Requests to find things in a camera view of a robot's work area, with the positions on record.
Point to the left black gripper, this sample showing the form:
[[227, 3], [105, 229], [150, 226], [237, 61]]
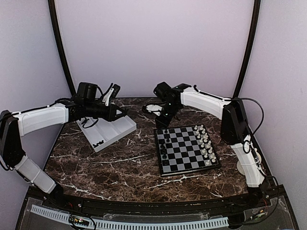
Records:
[[111, 115]]

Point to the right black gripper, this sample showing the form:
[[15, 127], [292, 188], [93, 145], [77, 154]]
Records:
[[164, 123]]

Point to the black chess pawn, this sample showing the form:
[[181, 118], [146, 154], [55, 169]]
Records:
[[163, 146]]

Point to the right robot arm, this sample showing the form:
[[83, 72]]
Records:
[[235, 130]]

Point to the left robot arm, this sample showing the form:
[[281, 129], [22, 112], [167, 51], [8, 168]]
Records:
[[88, 101]]

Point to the black pieces pile in tray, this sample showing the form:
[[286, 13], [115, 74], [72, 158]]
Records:
[[98, 144]]

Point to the black white chess board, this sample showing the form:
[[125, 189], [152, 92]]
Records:
[[183, 151]]

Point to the white chess pieces row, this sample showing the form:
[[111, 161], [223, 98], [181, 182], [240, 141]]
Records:
[[205, 143]]

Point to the white plastic tray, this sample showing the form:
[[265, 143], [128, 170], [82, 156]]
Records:
[[96, 130]]

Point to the cream ribbed mug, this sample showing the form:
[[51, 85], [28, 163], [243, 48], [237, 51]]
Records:
[[240, 168]]

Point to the black front rail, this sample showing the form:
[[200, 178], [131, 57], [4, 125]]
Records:
[[227, 206]]

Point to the white cable duct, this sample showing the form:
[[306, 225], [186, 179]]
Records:
[[130, 222]]

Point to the right black frame post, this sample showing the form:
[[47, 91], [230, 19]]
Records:
[[248, 49]]

